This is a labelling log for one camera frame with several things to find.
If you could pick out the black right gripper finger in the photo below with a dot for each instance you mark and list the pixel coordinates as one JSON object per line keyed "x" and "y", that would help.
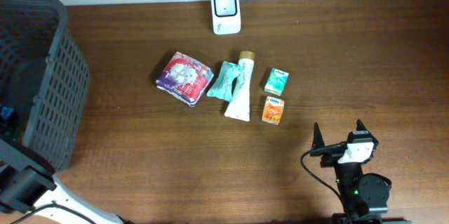
{"x": 318, "y": 141}
{"x": 360, "y": 126}

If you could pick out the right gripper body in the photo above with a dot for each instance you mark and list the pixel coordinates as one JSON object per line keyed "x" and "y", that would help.
{"x": 332, "y": 149}

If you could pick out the orange Kleenex tissue pack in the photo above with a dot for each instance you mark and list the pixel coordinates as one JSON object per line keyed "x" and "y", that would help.
{"x": 273, "y": 110}

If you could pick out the green Kleenex tissue pack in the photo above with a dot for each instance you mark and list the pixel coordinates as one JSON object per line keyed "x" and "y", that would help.
{"x": 276, "y": 82}

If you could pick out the white tube gold cap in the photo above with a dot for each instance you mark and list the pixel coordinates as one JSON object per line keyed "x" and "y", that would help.
{"x": 239, "y": 107}

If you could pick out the mint green wipes pack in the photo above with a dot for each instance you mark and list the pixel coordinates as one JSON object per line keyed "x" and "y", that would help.
{"x": 222, "y": 88}

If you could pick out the red purple pad pack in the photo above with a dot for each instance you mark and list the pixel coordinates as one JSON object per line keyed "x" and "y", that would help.
{"x": 185, "y": 78}

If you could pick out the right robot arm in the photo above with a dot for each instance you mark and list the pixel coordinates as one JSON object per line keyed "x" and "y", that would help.
{"x": 363, "y": 196}

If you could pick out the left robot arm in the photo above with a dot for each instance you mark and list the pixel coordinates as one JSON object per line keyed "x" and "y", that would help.
{"x": 29, "y": 184}

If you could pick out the white barcode scanner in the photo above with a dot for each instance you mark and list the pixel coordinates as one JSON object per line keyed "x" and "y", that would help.
{"x": 226, "y": 16}

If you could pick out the grey plastic mesh basket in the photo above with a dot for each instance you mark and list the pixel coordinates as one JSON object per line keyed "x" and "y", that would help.
{"x": 44, "y": 76}

